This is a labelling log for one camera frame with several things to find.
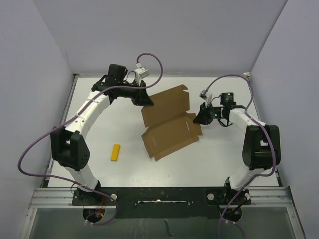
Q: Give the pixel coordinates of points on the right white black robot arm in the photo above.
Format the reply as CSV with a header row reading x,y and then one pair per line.
x,y
261,147

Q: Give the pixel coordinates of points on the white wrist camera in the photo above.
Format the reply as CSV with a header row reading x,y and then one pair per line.
x,y
140,73
207,96

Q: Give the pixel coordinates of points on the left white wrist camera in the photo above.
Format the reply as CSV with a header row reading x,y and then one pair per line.
x,y
140,73

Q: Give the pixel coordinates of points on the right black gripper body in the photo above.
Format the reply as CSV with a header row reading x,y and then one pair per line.
x,y
217,112

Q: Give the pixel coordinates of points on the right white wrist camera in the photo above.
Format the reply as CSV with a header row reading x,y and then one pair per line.
x,y
207,96

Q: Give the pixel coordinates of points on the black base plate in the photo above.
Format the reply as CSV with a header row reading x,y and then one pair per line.
x,y
162,202

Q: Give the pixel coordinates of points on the brown cardboard box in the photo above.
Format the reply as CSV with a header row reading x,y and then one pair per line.
x,y
169,125

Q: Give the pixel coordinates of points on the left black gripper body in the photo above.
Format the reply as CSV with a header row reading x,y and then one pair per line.
x,y
132,93

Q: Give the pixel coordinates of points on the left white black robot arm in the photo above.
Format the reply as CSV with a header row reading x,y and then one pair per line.
x,y
68,146

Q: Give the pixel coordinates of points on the yellow rectangular block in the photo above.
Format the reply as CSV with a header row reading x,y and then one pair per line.
x,y
115,152

